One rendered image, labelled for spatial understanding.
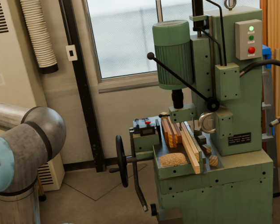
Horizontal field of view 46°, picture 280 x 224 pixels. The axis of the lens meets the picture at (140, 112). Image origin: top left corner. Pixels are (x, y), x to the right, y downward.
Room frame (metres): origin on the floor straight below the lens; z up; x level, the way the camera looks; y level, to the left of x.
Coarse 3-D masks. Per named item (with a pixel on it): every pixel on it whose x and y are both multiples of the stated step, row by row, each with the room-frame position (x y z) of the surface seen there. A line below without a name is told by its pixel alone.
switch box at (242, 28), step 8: (240, 24) 1.42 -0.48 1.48; (248, 24) 1.42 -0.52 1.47; (256, 24) 1.42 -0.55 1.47; (240, 32) 1.42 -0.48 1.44; (256, 32) 1.42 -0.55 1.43; (240, 40) 1.42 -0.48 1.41; (248, 40) 1.42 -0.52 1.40; (256, 40) 1.42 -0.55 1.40; (240, 48) 1.42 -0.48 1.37; (248, 48) 1.42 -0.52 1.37; (256, 48) 1.42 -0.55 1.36; (240, 56) 1.42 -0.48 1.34; (248, 56) 1.42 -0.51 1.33; (256, 56) 1.42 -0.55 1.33
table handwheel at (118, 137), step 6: (120, 138) 1.58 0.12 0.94; (120, 144) 1.52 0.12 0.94; (120, 150) 1.49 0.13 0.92; (120, 156) 1.47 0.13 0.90; (120, 162) 1.45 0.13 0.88; (126, 162) 1.55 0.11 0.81; (132, 162) 1.57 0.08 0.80; (120, 168) 1.44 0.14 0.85; (126, 168) 1.65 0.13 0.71; (120, 174) 1.44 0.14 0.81; (126, 174) 1.61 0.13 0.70; (126, 180) 1.45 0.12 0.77; (126, 186) 1.47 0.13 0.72
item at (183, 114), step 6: (168, 108) 1.61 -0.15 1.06; (174, 108) 1.58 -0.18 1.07; (180, 108) 1.57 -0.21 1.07; (186, 108) 1.56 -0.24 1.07; (192, 108) 1.55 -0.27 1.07; (174, 114) 1.55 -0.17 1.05; (180, 114) 1.55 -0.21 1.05; (186, 114) 1.55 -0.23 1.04; (174, 120) 1.54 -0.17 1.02; (180, 120) 1.55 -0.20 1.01; (186, 120) 1.55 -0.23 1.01
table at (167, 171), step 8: (152, 120) 1.85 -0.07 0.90; (160, 120) 1.83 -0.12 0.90; (160, 128) 1.72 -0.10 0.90; (160, 144) 1.53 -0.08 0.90; (168, 144) 1.52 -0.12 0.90; (176, 144) 1.50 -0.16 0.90; (136, 152) 1.54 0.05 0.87; (144, 152) 1.52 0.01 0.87; (152, 152) 1.52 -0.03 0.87; (160, 152) 1.45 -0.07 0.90; (168, 152) 1.43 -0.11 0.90; (176, 152) 1.42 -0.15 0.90; (184, 152) 1.41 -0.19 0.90; (160, 168) 1.31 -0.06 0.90; (168, 168) 1.31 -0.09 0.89; (176, 168) 1.31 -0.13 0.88; (184, 168) 1.31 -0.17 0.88; (192, 168) 1.31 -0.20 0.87; (200, 168) 1.31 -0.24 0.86; (160, 176) 1.31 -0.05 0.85; (168, 176) 1.31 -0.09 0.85
